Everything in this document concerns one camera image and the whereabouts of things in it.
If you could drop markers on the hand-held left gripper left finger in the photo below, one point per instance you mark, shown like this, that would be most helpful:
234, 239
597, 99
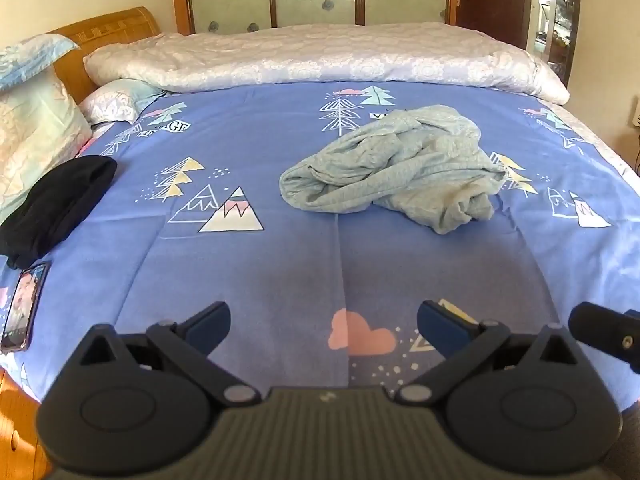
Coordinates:
212, 327

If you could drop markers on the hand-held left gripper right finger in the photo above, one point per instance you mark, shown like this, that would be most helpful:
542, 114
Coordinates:
440, 330

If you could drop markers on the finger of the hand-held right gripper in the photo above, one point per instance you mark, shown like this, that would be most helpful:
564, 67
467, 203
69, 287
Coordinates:
607, 332

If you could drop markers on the light blue-grey pants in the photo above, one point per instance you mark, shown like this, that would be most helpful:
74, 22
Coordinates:
395, 165

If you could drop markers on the blue printed bed sheet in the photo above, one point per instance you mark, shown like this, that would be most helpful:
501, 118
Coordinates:
300, 260

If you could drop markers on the smartphone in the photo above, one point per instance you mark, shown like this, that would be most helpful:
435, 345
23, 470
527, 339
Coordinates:
22, 305

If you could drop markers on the black cloth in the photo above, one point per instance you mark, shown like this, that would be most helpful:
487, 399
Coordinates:
55, 205

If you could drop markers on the white and blue pillow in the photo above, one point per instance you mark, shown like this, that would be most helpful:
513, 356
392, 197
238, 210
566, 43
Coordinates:
120, 97

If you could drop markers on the large floral pillow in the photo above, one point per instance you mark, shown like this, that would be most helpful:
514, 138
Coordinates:
35, 140

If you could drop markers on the white patterned quilt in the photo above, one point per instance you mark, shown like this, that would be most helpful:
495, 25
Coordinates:
325, 57

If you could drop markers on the wooden headboard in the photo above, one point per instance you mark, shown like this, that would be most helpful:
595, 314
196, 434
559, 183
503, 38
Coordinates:
105, 27

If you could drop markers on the light blue patterned pillow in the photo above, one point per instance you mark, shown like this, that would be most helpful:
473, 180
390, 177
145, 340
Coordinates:
30, 60

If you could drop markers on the dark wooden door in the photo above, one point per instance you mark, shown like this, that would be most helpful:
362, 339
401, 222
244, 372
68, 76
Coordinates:
492, 0

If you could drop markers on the white wall outlet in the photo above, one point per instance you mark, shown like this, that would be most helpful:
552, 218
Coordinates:
636, 117

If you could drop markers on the wooden bed frame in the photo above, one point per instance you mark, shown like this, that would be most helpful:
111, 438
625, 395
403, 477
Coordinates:
17, 435

